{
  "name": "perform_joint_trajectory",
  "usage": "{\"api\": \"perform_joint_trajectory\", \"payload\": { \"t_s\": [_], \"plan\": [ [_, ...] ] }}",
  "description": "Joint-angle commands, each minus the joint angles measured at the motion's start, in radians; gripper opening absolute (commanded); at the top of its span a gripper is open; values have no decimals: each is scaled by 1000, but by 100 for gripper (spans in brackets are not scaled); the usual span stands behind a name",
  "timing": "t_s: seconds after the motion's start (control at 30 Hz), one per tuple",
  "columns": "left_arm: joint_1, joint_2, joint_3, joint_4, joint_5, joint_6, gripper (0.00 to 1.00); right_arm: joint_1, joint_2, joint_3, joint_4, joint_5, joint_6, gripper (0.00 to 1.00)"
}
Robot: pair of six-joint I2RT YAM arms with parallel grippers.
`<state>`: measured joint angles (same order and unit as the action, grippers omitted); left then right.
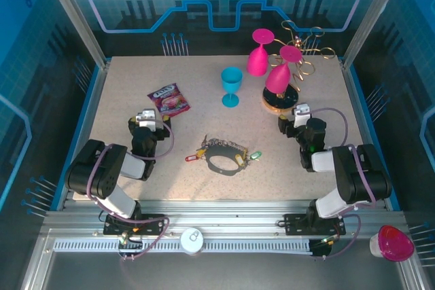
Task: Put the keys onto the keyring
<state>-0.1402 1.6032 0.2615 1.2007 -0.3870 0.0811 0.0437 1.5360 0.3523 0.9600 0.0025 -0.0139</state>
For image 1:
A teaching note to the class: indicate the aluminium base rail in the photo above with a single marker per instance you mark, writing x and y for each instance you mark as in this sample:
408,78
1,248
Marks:
221,217

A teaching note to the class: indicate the pink plastic goblet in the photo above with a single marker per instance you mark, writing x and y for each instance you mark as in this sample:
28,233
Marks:
257,60
278,77

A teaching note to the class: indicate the pink lidded cup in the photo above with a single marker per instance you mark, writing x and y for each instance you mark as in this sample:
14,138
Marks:
396,246

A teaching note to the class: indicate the aluminium frame post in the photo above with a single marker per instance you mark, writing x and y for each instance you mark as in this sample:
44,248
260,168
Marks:
371,15
79,20

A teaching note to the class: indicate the green tag key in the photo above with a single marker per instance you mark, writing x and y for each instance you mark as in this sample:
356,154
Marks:
255,156

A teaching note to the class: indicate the blue plastic goblet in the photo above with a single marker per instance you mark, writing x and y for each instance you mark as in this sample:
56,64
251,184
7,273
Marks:
231,79

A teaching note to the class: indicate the purple drink sachet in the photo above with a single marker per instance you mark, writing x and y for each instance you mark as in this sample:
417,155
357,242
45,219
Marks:
170,101

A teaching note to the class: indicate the blue table edge strip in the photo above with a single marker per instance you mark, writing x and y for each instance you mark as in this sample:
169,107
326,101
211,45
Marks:
367,117
79,133

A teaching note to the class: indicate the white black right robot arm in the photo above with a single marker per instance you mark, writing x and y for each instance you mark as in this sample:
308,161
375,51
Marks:
360,174

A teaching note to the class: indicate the white tin can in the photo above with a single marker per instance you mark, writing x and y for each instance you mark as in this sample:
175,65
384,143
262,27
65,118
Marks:
192,240

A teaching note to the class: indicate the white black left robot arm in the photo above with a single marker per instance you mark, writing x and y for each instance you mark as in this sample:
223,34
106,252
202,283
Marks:
115,198

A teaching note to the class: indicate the keyring with metal keys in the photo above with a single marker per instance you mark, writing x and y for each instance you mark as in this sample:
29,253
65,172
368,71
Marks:
222,149

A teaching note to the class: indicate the red tag key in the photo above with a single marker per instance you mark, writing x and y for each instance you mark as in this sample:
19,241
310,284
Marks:
190,159

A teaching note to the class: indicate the yellow tag key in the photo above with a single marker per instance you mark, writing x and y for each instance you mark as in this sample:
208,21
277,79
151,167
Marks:
201,152
239,160

